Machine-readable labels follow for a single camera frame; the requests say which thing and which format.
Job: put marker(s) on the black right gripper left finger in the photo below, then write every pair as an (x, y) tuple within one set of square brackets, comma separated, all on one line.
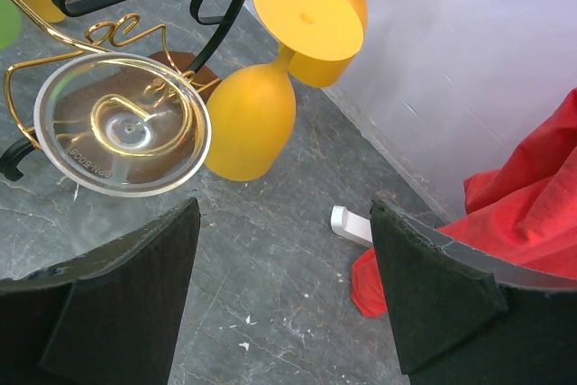
[(109, 316)]

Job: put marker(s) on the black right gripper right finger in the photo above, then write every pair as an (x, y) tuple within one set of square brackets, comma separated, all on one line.
[(461, 316)]

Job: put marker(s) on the clear wine glass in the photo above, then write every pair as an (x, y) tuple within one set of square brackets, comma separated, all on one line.
[(122, 125)]

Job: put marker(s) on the gold wire wine glass rack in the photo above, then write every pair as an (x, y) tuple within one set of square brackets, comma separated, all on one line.
[(95, 38)]

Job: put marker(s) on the green plastic goblet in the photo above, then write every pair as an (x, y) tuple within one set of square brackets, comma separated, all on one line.
[(10, 23)]

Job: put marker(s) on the red cloth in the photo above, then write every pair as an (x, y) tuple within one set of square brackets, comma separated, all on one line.
[(525, 212)]

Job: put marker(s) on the white stand foot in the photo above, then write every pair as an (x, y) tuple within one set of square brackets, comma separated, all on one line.
[(351, 226)]

